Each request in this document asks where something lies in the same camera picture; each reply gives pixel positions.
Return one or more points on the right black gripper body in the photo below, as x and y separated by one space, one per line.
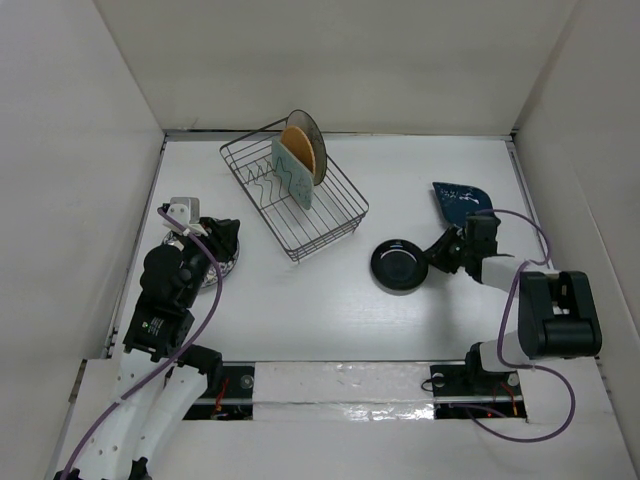
465 247

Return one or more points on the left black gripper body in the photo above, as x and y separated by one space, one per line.
196 254

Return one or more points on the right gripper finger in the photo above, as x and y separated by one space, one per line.
445 262
446 244

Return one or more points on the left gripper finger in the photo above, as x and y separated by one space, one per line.
221 228
225 245

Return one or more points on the blue floral white plate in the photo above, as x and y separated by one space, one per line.
211 277

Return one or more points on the dark blue leaf plate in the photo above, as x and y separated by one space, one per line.
457 201

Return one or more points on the light green rectangular plate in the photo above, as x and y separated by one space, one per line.
294 176

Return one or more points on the woven bamboo round plate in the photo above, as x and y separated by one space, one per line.
298 144

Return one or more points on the beige plate with tree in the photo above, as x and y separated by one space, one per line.
307 124

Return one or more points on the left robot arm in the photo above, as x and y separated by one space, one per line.
162 371

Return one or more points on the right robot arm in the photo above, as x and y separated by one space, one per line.
549 314

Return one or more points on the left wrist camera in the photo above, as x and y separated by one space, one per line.
184 210

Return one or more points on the grey wire dish rack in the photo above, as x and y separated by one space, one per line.
303 217

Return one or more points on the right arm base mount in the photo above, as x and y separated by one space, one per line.
459 395

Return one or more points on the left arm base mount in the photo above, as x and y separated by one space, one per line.
232 400

